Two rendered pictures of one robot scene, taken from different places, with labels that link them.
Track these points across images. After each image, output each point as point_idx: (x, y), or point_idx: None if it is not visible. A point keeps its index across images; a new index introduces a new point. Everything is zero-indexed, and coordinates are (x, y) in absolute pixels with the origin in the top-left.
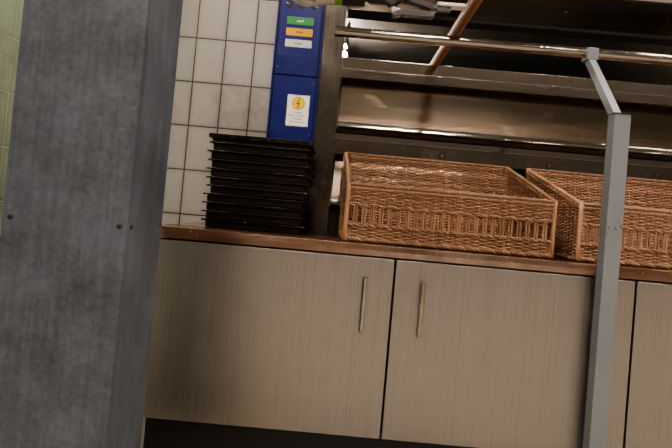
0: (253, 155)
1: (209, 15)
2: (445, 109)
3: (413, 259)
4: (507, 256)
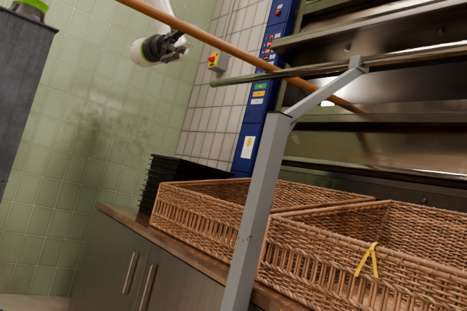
0: (160, 167)
1: (228, 91)
2: (339, 142)
3: (156, 244)
4: (196, 255)
